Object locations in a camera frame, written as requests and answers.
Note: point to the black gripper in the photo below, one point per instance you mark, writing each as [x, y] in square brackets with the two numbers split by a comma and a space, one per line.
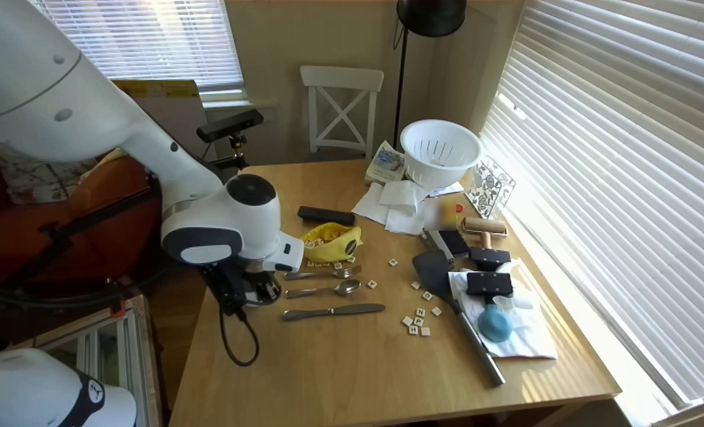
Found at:
[236, 287]

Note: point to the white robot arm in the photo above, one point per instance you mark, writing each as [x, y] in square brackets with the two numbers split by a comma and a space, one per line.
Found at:
[54, 104]

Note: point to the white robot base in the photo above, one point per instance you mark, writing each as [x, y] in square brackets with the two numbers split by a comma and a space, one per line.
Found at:
[38, 390]

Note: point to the black remote control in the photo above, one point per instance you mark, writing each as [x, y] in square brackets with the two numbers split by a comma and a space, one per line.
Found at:
[326, 215]

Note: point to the silver spoon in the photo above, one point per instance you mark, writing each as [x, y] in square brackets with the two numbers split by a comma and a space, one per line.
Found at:
[341, 287]

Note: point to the silver table knife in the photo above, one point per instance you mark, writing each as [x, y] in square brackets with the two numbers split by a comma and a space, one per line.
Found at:
[332, 310]

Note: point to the orange sofa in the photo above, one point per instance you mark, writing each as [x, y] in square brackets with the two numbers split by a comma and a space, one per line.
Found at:
[99, 231]

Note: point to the white paper napkins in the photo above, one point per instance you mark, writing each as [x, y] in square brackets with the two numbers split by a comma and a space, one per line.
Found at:
[399, 206]

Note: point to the blue white packet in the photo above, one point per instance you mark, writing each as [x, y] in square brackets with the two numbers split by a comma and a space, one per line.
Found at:
[386, 164]

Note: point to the black spatula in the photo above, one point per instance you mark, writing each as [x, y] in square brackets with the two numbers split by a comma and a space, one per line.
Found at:
[432, 271]

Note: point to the white wooden chair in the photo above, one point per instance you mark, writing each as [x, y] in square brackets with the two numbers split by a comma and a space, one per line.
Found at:
[341, 106]

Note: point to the red yellow small toys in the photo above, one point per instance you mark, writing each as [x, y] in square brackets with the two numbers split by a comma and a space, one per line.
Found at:
[450, 210]

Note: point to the patterned white cushion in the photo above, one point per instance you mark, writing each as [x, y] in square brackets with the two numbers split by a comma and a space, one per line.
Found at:
[40, 183]

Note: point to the white colander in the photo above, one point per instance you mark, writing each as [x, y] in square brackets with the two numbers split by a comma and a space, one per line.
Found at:
[438, 151]

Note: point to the black box on cloth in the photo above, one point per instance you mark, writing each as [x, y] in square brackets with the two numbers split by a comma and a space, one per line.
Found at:
[489, 285]

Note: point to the small black box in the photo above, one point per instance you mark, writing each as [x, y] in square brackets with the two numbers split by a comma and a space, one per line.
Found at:
[487, 259]

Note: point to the blue ball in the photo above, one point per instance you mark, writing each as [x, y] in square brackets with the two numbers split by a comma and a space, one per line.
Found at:
[493, 322]

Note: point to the patterned clear packet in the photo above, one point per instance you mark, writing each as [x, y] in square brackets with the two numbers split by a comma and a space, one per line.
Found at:
[489, 187]

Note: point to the white cloth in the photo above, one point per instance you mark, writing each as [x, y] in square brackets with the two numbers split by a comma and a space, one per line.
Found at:
[530, 329]

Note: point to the black floor lamp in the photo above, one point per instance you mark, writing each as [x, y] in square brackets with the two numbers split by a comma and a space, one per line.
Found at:
[427, 20]

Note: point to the black camera on stand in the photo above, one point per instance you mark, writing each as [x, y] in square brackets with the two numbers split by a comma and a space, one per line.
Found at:
[231, 128]

